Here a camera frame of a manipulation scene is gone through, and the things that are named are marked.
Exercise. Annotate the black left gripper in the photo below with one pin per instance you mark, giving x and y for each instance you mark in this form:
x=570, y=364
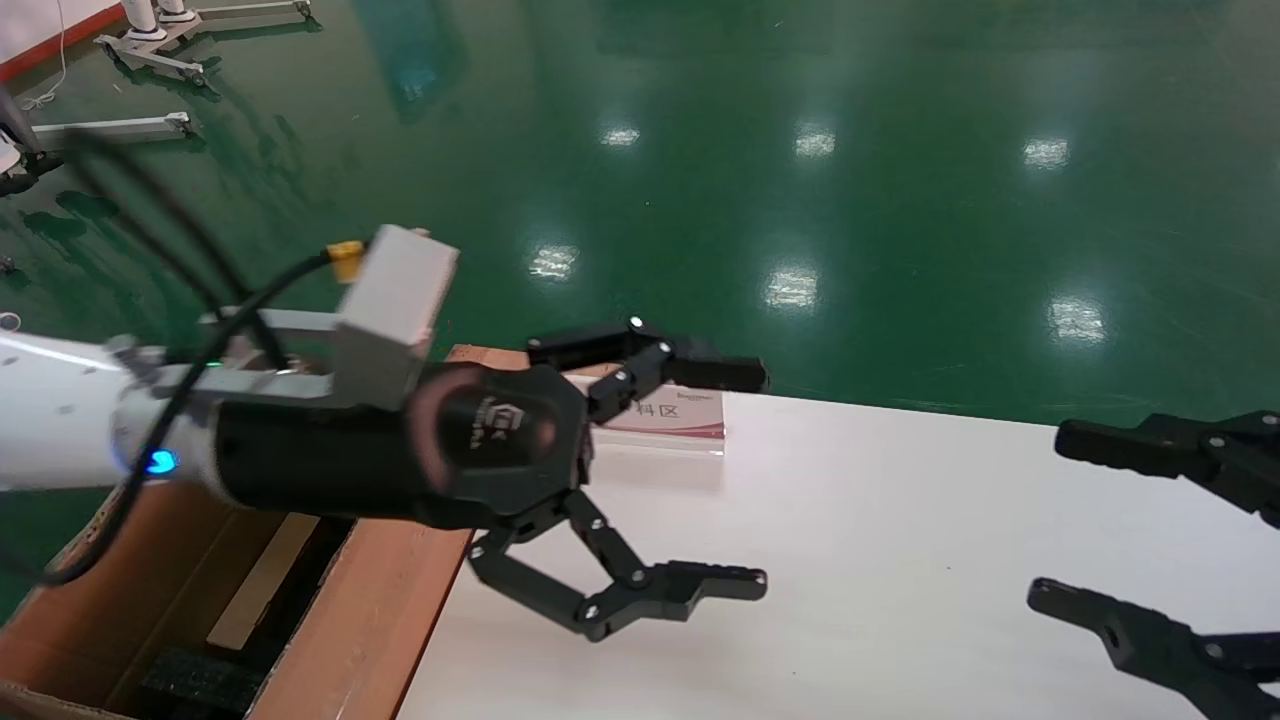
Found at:
x=480, y=445

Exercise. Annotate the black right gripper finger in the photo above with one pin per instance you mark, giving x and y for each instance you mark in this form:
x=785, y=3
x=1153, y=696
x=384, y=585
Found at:
x=1200, y=450
x=1160, y=640

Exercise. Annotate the large open cardboard box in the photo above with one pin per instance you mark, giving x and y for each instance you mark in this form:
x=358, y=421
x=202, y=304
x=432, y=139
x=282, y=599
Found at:
x=380, y=620

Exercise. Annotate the acrylic red-white table sign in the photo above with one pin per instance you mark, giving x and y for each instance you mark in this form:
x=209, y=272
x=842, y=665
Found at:
x=680, y=415

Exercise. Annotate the white stand base legs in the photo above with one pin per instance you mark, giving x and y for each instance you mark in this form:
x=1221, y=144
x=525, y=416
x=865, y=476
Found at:
x=165, y=60

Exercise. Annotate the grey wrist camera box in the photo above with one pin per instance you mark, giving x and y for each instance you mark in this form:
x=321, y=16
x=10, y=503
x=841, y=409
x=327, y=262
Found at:
x=395, y=310

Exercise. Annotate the black foam block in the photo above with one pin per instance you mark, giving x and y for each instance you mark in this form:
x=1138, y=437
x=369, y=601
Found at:
x=200, y=685

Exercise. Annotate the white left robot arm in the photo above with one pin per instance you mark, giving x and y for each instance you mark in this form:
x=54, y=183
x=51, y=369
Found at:
x=50, y=415

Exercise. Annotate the small cardboard box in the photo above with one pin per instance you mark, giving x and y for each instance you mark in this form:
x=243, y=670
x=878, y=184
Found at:
x=260, y=585

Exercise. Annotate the dark grey humanoid robot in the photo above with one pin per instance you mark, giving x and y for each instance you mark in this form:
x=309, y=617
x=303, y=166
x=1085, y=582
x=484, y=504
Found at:
x=15, y=130

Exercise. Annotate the white humanoid robot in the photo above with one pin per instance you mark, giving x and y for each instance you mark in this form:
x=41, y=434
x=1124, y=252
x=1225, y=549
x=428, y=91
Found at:
x=140, y=15

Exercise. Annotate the silver camera mount bracket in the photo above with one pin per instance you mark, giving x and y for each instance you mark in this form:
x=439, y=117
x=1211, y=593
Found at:
x=270, y=385

